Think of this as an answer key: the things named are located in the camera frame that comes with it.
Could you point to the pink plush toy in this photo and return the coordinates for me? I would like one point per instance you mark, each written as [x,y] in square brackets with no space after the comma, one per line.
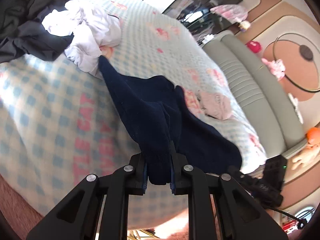
[276,68]

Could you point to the blue checkered bed cover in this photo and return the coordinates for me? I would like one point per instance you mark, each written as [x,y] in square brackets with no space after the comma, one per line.
[59,124]

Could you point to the pink hanging cloth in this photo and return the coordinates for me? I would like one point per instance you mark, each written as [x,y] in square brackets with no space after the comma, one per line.
[234,13]

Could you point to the grey padded headboard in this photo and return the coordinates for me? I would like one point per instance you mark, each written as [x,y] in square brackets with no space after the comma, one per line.
[266,105]

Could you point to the red plush toy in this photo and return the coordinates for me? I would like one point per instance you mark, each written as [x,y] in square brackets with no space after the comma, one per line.
[254,46]

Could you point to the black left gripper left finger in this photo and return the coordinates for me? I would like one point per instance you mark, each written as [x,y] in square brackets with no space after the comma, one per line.
[96,208]

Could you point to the navy blue shorts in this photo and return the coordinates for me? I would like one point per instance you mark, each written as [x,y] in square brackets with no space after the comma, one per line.
[155,116]

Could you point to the white garment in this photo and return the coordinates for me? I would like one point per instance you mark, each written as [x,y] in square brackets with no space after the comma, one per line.
[92,29]

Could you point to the white bow plush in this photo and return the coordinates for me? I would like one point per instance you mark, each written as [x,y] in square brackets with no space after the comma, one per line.
[295,103]

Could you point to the pink folded garment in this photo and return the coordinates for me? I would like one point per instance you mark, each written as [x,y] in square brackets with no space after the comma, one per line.
[215,105]

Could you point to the black clothes pile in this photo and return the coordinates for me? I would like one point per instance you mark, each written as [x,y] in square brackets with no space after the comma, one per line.
[22,31]

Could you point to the small white plush doll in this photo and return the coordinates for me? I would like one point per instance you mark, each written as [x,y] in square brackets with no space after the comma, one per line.
[244,26]

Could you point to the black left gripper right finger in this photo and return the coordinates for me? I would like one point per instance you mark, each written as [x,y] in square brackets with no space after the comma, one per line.
[224,206]

